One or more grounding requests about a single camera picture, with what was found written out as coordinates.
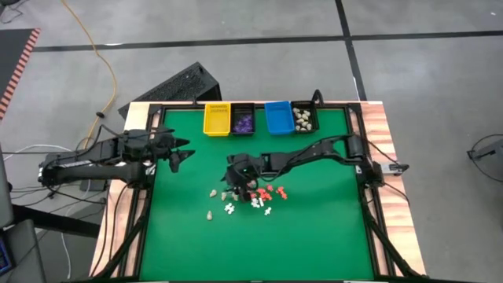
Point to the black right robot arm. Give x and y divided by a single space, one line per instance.
314 149

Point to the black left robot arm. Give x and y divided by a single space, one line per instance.
98 171

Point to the grey equipment cart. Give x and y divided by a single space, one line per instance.
27 251

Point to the black perforated case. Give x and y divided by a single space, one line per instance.
177 86

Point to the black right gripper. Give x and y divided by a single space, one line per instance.
243 165

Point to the grey stand leg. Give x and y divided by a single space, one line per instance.
489 149

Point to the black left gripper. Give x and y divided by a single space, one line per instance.
163 145

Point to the black floor beam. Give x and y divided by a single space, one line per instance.
59 222

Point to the black plastic basket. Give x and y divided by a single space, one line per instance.
243 108
314 108

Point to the yellow plastic basket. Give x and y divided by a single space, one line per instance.
217 120

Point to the small lit screen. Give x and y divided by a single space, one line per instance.
4 259

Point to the black orange-edged floor mat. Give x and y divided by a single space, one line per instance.
12 59

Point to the blue plastic basket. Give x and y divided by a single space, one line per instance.
279 118

